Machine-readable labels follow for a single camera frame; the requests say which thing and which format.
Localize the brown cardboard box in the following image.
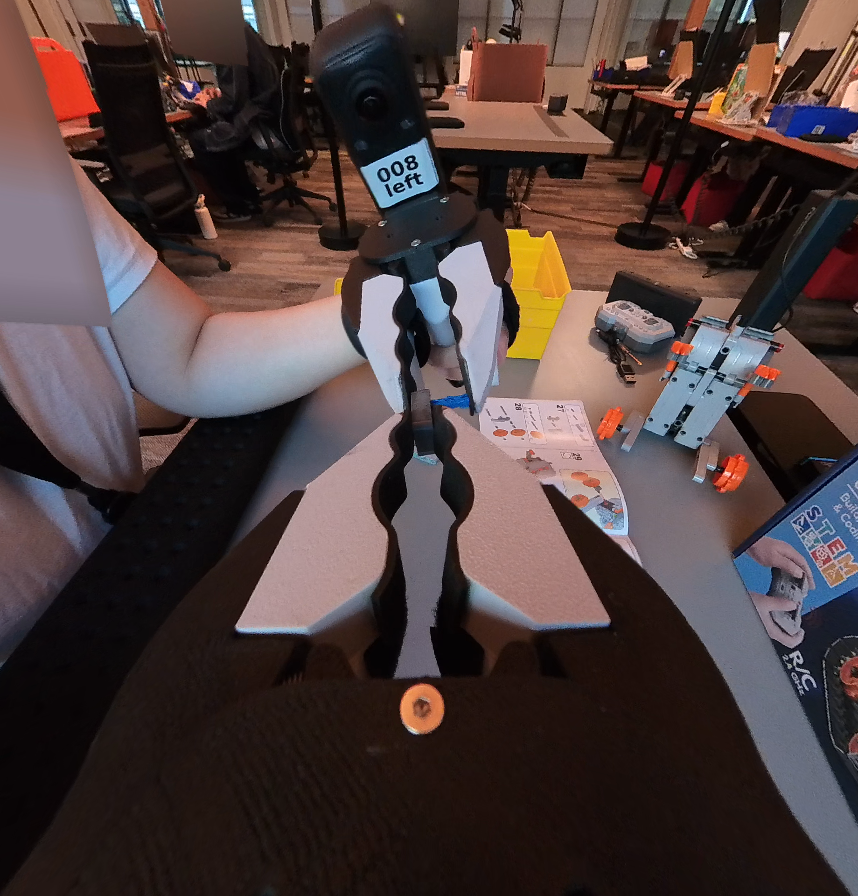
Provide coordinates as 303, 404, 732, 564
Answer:
468, 41, 549, 105

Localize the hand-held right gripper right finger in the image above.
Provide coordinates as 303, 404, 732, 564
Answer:
433, 409, 613, 679

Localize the building instruction booklet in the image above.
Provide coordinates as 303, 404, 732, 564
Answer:
483, 398, 644, 565

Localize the blue parts tray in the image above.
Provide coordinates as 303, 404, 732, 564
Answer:
767, 104, 858, 140

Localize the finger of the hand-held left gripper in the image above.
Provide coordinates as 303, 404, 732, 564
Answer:
439, 241, 514, 416
359, 273, 424, 416

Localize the black rectangular box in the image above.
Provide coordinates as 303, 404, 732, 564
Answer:
605, 271, 703, 331

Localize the person's left forearm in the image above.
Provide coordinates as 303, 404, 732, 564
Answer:
110, 294, 368, 419

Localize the black office chair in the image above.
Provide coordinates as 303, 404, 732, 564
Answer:
82, 38, 232, 275

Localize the black flat pad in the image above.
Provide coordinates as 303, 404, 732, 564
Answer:
728, 391, 858, 492

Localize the black textured pad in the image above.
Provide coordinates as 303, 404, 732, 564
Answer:
0, 395, 305, 778

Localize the yellow plastic bin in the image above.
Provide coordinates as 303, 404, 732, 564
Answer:
505, 228, 572, 361

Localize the black usb cable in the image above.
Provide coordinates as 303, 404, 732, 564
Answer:
600, 329, 641, 387

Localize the person's white shirt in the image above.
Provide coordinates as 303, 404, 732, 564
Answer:
0, 160, 158, 676

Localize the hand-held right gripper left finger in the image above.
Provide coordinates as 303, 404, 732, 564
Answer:
236, 409, 410, 679

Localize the person's left hand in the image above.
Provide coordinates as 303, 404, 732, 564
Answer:
427, 343, 467, 387

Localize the grey and orange robot model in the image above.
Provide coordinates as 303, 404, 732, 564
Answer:
597, 315, 784, 495

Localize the grey background desk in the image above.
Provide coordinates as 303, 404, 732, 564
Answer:
426, 90, 616, 161

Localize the grey battery box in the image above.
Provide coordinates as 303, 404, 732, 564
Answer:
594, 300, 677, 354

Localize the orange plastic case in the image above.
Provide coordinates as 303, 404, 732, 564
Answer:
30, 35, 101, 124

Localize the blue robot kit box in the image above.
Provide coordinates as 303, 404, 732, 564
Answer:
732, 427, 858, 821

